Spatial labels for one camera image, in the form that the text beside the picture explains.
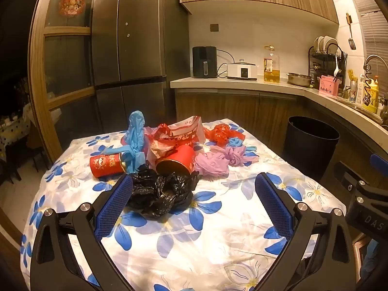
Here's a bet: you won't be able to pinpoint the dark grey refrigerator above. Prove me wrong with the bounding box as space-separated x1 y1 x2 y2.
91 0 190 134

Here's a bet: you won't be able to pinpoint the red and clear plastic bag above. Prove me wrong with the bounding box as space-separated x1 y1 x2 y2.
145 123 182 161

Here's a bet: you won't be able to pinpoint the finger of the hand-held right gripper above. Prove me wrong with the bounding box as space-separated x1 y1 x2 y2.
334 161 362 193
370 154 388 174

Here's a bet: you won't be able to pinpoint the wooden base cabinets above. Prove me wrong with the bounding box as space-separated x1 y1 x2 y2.
174 89 388 188

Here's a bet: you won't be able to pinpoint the pink utensil holder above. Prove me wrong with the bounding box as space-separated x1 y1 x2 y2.
318 75 342 97

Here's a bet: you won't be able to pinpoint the red printed can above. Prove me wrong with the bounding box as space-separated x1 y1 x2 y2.
90 153 126 178

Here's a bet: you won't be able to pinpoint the yellow detergent bottle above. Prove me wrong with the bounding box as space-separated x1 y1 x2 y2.
362 76 379 113

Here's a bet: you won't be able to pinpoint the red paper cup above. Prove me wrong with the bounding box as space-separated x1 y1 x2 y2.
155 144 196 176

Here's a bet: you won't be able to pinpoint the large blue plastic bag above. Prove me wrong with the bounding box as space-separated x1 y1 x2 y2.
101 110 152 173

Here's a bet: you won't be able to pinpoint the black air fryer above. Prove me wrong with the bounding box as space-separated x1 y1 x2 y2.
192 46 218 78

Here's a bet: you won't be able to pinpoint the steel kitchen faucet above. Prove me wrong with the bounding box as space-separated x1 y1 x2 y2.
363 55 388 119

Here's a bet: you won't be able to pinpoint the wooden glass door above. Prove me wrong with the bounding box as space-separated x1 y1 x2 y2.
29 0 113 164

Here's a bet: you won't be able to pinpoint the white and red bag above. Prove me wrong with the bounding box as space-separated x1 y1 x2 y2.
168 116 207 146

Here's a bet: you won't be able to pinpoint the cooking oil bottle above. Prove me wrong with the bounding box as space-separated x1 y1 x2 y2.
263 46 281 83

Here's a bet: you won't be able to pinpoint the beige kitchen countertop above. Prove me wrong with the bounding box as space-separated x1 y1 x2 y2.
170 77 388 170

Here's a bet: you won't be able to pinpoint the polka dot dining table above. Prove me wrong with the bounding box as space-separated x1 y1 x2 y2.
0 118 31 158

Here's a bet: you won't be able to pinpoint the black trash bin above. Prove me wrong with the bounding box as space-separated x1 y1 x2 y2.
283 116 340 185

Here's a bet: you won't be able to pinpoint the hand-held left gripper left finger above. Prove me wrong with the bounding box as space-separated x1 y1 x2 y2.
30 174 134 291

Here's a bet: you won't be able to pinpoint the black dish rack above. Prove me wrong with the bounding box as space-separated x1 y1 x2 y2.
308 36 348 81

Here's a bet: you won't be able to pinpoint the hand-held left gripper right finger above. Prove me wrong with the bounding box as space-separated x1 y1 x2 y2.
255 172 356 291

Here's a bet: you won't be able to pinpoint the black plastic bag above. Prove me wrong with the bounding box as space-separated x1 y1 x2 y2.
126 164 201 219

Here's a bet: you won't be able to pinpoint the steel bowl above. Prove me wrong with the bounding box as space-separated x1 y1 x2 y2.
286 72 315 86

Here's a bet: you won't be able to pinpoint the knotted purple plastic bag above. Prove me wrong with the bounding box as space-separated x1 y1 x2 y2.
209 145 259 167

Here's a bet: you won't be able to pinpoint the small blue plastic bag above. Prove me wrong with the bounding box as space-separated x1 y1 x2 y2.
227 137 257 152

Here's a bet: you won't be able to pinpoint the crumpled purple plastic bag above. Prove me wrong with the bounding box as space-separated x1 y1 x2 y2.
193 152 230 178

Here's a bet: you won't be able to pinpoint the black power cable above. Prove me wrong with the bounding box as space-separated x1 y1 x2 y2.
216 49 235 78

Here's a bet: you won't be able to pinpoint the metal slotted spatula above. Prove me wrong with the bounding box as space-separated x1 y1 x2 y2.
346 13 356 50

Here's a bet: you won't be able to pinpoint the white plastic bottle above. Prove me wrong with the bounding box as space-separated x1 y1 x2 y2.
355 74 367 105

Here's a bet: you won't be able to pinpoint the white electric cooker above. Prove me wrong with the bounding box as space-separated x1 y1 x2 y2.
227 60 258 81

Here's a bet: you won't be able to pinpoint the window blinds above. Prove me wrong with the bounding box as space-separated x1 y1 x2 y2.
353 0 388 79

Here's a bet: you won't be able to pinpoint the black spiral faucet hose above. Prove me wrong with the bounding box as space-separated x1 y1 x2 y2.
362 72 376 106

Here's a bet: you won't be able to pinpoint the red door decoration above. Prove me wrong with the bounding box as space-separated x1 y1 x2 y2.
58 0 86 16

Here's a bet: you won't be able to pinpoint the blue floral blanket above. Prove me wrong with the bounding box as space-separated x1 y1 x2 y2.
20 118 348 291

